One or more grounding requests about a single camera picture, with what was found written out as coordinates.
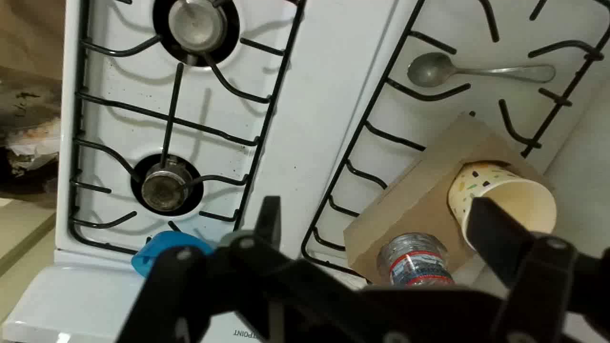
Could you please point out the blue plastic scoop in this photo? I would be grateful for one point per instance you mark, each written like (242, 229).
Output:
(160, 242)

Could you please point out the black left stove grate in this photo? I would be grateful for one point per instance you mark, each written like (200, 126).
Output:
(166, 111)

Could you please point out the brown cardboard box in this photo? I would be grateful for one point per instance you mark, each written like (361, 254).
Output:
(416, 198)

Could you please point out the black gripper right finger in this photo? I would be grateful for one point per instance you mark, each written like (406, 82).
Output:
(545, 275)

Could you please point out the speckled paper cup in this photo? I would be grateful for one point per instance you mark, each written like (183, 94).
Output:
(526, 200)

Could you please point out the black stove grate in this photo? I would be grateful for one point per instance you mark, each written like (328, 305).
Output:
(395, 120)
(166, 111)

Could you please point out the metal spoon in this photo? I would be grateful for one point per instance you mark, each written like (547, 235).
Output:
(435, 69)

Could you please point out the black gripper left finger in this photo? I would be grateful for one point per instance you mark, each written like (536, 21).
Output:
(277, 297)

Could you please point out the white gas stove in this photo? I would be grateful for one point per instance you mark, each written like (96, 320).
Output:
(84, 297)

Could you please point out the clear plastic water bottle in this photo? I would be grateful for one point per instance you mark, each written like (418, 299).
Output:
(414, 259)

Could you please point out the black right stove grate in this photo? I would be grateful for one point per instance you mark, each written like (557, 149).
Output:
(395, 120)

